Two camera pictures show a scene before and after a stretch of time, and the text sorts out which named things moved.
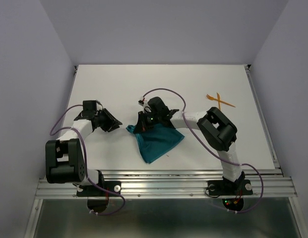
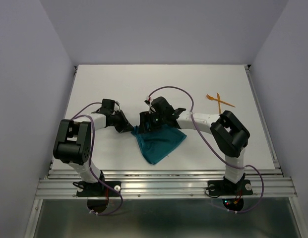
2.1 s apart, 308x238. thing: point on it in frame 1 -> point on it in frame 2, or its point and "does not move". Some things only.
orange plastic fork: [211, 97] does not move
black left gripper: [109, 117] -> [125, 126]
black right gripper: [142, 125] does not move
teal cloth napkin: [156, 140] does not move
